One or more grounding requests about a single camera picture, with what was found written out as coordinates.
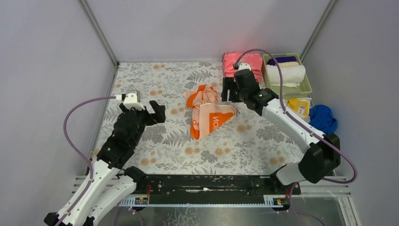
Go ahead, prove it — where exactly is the orange cartoon towel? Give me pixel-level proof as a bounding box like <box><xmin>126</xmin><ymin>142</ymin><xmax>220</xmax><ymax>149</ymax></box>
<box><xmin>183</xmin><ymin>85</ymin><xmax>236</xmax><ymax>140</ymax></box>

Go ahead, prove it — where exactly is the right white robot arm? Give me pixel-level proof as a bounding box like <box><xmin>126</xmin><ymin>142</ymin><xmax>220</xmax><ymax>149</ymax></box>
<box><xmin>221</xmin><ymin>69</ymin><xmax>341</xmax><ymax>186</ymax></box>

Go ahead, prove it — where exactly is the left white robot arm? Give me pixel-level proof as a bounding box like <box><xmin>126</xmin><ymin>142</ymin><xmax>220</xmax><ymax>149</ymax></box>
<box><xmin>44</xmin><ymin>100</ymin><xmax>166</xmax><ymax>226</ymax></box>

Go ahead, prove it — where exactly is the pink folded towel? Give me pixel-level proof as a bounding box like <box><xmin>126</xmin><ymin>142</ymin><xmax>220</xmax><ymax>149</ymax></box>
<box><xmin>222</xmin><ymin>52</ymin><xmax>263</xmax><ymax>83</ymax></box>

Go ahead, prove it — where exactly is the cream rolled towel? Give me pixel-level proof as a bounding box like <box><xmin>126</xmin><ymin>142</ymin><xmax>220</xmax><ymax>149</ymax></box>
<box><xmin>278</xmin><ymin>62</ymin><xmax>299</xmax><ymax>67</ymax></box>

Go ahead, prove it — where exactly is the white rolled towel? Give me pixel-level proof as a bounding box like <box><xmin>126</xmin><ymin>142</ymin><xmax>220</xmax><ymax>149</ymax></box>
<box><xmin>265</xmin><ymin>65</ymin><xmax>306</xmax><ymax>88</ymax></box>

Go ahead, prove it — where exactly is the purple rolled towel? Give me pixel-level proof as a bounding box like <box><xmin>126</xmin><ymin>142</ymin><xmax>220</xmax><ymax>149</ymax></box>
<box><xmin>267</xmin><ymin>56</ymin><xmax>297</xmax><ymax>65</ymax></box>

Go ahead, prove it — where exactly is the yellow white crumpled towel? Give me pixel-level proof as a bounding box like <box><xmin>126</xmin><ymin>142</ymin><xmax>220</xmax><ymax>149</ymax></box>
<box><xmin>284</xmin><ymin>97</ymin><xmax>311</xmax><ymax>118</ymax></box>

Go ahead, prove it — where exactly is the floral tablecloth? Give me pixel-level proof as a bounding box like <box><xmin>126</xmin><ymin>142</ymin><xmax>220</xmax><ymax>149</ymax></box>
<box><xmin>112</xmin><ymin>62</ymin><xmax>303</xmax><ymax>175</ymax></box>

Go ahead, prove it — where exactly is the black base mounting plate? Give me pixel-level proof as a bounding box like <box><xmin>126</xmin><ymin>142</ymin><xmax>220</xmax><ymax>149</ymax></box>
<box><xmin>133</xmin><ymin>174</ymin><xmax>301</xmax><ymax>205</ymax></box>

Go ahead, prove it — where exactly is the blue crumpled towel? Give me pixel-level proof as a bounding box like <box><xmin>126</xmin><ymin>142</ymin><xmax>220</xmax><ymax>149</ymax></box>
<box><xmin>309</xmin><ymin>105</ymin><xmax>338</xmax><ymax>135</ymax></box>

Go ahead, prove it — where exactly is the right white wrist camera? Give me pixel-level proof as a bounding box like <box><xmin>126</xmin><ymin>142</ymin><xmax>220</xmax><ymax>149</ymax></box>
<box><xmin>237</xmin><ymin>62</ymin><xmax>252</xmax><ymax>71</ymax></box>

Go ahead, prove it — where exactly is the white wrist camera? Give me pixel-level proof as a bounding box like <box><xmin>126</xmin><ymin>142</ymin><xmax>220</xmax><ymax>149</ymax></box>
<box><xmin>117</xmin><ymin>90</ymin><xmax>144</xmax><ymax>110</ymax></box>
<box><xmin>237</xmin><ymin>62</ymin><xmax>252</xmax><ymax>71</ymax></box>

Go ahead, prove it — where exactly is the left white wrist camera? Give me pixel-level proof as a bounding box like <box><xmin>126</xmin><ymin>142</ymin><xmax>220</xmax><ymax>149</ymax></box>
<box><xmin>117</xmin><ymin>90</ymin><xmax>144</xmax><ymax>110</ymax></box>

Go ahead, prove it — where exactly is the aluminium frame rail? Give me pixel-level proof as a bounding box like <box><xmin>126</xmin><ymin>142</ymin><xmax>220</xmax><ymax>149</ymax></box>
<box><xmin>72</xmin><ymin>175</ymin><xmax>350</xmax><ymax>209</ymax></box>

